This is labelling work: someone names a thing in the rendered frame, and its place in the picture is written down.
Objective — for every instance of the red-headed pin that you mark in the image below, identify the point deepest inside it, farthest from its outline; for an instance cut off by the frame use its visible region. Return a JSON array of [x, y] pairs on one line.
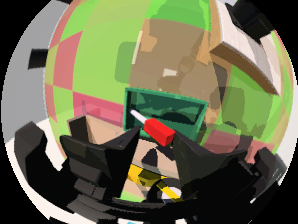
[[155, 128]]

